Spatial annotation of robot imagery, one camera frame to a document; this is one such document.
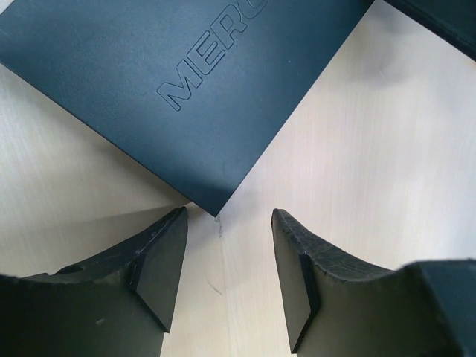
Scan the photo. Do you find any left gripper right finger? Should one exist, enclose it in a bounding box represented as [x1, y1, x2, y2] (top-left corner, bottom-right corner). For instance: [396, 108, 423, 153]
[271, 209, 475, 356]

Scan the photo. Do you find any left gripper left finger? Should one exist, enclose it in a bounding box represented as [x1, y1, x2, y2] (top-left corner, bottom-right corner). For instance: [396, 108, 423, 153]
[1, 208, 188, 356]

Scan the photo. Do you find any black network switch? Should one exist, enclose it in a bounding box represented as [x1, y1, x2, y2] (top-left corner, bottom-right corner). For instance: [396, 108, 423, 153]
[1, 1, 370, 215]
[386, 0, 475, 60]

